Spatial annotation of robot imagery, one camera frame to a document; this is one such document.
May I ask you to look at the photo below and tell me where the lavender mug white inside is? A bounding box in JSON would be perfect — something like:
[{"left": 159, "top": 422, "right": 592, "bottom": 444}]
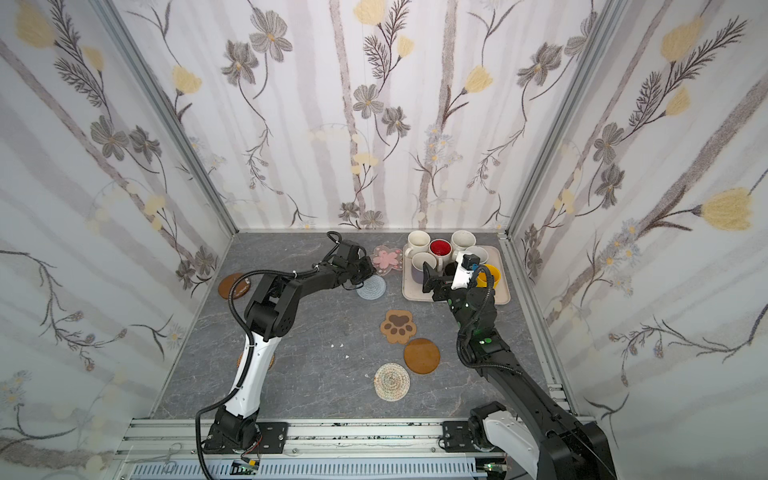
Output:
[{"left": 410, "top": 251, "right": 437, "bottom": 285}]

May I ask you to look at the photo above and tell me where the blue mug white inside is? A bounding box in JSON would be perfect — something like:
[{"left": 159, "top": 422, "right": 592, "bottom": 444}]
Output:
[{"left": 465, "top": 245, "right": 489, "bottom": 263}]

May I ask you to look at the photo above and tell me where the beige serving tray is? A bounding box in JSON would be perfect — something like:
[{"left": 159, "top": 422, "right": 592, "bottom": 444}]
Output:
[{"left": 402, "top": 245, "right": 511, "bottom": 306}]

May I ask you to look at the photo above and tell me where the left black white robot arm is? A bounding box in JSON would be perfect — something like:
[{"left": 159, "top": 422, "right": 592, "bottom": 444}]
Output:
[{"left": 194, "top": 231, "right": 376, "bottom": 479}]

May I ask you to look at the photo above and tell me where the grey round felt coaster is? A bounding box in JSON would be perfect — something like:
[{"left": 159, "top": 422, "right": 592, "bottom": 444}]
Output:
[{"left": 356, "top": 275, "right": 386, "bottom": 301}]

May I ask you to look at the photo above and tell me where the rattan woven round coaster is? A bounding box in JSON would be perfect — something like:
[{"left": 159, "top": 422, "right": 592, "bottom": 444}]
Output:
[{"left": 237, "top": 353, "right": 275, "bottom": 371}]

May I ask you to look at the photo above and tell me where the yellow mug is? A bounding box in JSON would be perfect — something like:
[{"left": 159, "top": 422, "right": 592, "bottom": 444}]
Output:
[{"left": 476, "top": 264, "right": 501, "bottom": 288}]

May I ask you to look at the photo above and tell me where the pink flower coaster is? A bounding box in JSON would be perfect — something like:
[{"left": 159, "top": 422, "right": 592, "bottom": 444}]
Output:
[{"left": 371, "top": 245, "right": 403, "bottom": 276}]

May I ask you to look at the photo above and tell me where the brown paw print coaster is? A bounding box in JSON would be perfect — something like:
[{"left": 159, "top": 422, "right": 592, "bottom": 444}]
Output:
[{"left": 379, "top": 310, "right": 418, "bottom": 345}]

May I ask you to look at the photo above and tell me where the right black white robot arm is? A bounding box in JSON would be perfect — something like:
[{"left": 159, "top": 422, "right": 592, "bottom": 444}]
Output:
[{"left": 422, "top": 265, "right": 618, "bottom": 479}]

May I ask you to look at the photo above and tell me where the black mug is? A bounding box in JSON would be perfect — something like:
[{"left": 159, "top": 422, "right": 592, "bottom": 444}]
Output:
[{"left": 443, "top": 262, "right": 458, "bottom": 277}]

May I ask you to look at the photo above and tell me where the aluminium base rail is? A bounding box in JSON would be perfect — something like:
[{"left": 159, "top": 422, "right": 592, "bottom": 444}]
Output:
[{"left": 111, "top": 416, "right": 614, "bottom": 480}]

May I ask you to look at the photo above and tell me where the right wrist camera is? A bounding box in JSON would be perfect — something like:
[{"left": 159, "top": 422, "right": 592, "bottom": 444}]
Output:
[{"left": 451, "top": 252, "right": 480, "bottom": 290}]

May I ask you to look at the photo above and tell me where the woven multicolour round coaster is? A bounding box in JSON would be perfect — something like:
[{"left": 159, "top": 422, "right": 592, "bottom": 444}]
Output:
[{"left": 373, "top": 363, "right": 410, "bottom": 402}]

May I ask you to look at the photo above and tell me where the white slotted cable duct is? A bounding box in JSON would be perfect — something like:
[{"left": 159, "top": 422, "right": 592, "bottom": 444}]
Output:
[{"left": 130, "top": 458, "right": 485, "bottom": 480}]

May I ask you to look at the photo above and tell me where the white mug back right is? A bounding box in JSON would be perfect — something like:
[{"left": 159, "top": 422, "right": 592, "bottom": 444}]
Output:
[{"left": 450, "top": 230, "right": 477, "bottom": 257}]

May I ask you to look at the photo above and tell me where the white mug back left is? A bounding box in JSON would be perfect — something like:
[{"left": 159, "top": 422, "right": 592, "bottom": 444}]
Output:
[{"left": 403, "top": 230, "right": 431, "bottom": 258}]

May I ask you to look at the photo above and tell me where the white mug red inside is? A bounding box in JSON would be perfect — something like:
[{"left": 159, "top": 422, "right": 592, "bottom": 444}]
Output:
[{"left": 429, "top": 239, "right": 453, "bottom": 269}]

